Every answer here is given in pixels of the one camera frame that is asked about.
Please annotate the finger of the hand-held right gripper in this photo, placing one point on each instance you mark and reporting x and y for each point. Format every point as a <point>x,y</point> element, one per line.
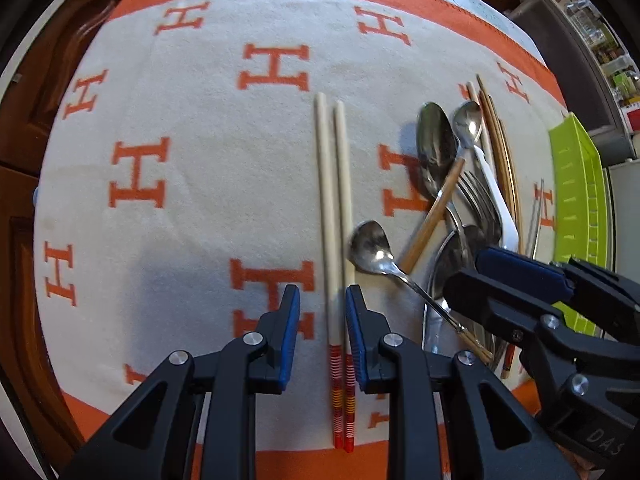
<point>480,300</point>
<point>520,270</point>

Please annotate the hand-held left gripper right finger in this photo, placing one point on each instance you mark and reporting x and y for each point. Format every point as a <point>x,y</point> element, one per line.
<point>355,330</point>

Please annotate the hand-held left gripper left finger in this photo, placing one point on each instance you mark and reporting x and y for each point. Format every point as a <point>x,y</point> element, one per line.
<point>291,330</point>

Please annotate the metal chopstick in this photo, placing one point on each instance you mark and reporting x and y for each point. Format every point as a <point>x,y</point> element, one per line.
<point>534,232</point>
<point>539,210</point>

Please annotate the small round metal spoon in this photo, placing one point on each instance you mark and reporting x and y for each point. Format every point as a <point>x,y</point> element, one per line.
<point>370,247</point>

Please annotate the light wooden chopstick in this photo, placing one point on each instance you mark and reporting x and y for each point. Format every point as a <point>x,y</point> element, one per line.
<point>432,215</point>

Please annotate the green plastic utensil tray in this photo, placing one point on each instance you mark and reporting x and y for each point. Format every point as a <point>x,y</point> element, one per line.
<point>575,185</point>

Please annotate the brown wooden chopstick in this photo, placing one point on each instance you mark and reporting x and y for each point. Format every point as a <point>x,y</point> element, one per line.
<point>500,152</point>
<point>506,160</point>

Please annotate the large metal spoon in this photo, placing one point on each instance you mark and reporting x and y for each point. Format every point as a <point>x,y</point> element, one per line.
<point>437,145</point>

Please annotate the metal soup spoon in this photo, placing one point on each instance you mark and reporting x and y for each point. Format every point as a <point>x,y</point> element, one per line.
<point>450,260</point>

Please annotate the metal fork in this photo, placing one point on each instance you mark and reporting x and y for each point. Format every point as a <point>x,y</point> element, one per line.
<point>480,200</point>

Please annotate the grey refrigerator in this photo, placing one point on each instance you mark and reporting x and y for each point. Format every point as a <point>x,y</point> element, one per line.
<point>625,210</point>

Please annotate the grey cabinet frosted door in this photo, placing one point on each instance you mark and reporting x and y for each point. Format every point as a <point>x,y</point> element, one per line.
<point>590,110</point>

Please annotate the orange and white printed blanket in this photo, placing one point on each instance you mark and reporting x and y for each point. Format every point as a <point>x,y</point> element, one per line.
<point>200,160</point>

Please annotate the green box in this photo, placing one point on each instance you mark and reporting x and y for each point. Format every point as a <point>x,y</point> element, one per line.
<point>627,85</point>

